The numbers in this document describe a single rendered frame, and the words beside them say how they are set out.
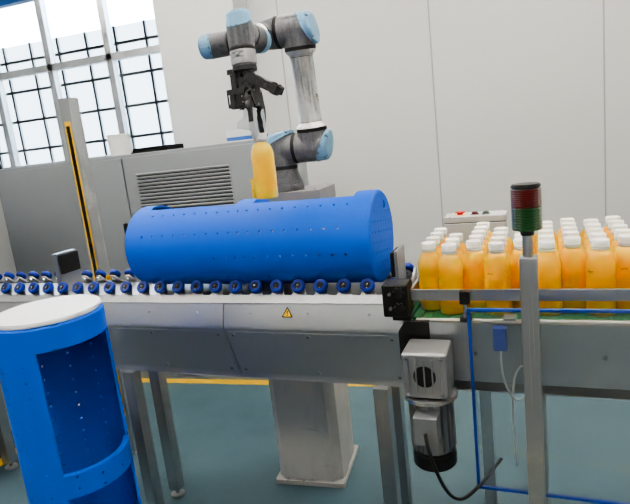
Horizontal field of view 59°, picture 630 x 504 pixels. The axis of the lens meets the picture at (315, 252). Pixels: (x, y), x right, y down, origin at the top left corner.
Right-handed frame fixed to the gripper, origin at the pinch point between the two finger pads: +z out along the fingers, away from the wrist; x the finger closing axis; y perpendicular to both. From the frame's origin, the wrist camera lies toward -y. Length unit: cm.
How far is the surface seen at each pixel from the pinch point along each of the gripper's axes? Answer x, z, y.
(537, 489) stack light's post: 21, 92, -69
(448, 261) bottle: 3, 40, -51
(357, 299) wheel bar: -5, 51, -23
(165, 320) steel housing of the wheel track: -5, 56, 47
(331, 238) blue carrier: -1.6, 31.8, -17.7
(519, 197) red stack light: 25, 23, -70
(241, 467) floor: -54, 139, 56
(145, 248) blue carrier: -3, 31, 49
